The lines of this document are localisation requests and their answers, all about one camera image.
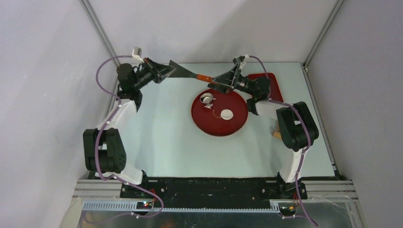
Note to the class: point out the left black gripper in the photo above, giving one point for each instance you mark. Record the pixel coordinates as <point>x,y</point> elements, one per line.
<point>162,71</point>

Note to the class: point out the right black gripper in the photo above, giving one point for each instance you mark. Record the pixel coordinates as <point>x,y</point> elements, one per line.
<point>224,83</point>

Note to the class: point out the metal scraper red handle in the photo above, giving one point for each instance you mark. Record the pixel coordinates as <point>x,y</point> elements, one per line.
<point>181,72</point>

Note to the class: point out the round red plate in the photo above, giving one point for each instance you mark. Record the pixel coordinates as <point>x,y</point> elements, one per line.
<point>209,120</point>

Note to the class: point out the white dough ball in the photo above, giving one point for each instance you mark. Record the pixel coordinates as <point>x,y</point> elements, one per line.
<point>226,114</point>

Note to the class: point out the rectangular red tray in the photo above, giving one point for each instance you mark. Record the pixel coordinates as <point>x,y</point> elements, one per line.
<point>275,93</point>

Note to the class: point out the wooden double-ended roller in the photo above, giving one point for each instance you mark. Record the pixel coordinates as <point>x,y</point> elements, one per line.
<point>276,133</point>

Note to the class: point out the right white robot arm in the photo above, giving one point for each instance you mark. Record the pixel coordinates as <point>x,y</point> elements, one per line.
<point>297,128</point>

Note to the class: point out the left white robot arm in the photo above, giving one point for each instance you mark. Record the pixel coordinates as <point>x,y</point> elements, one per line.
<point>104,149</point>

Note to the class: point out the white dough scrap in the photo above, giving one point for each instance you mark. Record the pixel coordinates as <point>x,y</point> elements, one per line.
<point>210,103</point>

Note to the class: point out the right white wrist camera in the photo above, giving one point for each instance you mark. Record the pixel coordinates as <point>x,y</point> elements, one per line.
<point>243,61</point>

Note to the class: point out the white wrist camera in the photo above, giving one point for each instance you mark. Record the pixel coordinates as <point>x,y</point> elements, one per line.
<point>243,61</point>
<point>136,55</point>

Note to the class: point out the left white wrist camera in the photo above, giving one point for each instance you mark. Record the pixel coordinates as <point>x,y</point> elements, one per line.
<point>136,55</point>

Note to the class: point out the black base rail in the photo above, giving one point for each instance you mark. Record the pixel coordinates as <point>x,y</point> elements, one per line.
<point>215,193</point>

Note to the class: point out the aluminium frame front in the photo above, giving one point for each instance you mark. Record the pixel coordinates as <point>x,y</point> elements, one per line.
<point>105,195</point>

